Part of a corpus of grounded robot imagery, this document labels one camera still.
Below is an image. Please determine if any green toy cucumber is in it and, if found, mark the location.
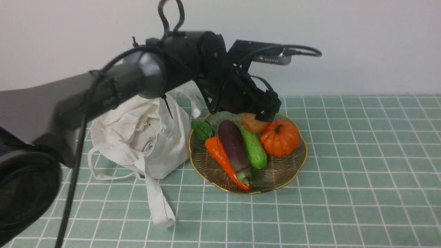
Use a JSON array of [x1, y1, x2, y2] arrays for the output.
[[239, 127, 268, 170]]

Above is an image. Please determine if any black cable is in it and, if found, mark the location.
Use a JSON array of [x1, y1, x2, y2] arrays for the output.
[[54, 45, 322, 248]]

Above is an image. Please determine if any orange toy pumpkin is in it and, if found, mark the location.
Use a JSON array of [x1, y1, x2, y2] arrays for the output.
[[260, 120, 301, 157]]

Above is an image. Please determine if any purple toy eggplant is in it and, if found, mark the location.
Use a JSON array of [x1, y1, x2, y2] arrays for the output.
[[218, 120, 252, 187]]

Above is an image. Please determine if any tan toy potato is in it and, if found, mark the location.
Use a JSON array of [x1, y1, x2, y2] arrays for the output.
[[240, 113, 269, 134]]

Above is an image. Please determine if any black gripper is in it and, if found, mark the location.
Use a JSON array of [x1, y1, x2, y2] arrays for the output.
[[196, 40, 282, 122]]

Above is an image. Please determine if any gold-rimmed glass basket plate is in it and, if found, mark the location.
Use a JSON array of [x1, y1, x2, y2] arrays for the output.
[[188, 113, 308, 195]]

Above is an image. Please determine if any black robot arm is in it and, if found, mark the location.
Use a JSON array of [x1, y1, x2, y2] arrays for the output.
[[1, 30, 285, 246]]

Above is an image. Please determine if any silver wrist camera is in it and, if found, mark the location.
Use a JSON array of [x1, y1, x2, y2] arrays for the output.
[[252, 49, 292, 66]]

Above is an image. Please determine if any orange toy carrot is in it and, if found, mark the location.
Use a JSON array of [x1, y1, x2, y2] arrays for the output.
[[192, 121, 251, 190]]

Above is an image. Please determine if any green checkered tablecloth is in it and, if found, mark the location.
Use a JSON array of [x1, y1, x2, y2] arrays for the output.
[[63, 94, 441, 248]]

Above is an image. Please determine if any white cloth bag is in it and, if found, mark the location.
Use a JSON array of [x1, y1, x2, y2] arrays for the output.
[[87, 88, 203, 228]]

